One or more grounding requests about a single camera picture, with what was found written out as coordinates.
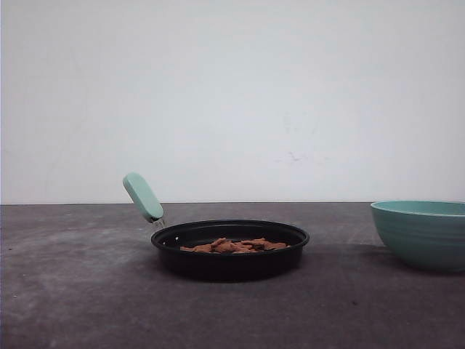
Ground pile of brown beef cubes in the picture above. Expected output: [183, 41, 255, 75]
[179, 238, 289, 254]

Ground black frying pan teal handle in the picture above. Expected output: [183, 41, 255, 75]
[123, 172, 310, 281]

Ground teal ceramic bowl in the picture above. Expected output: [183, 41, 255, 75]
[371, 201, 464, 273]

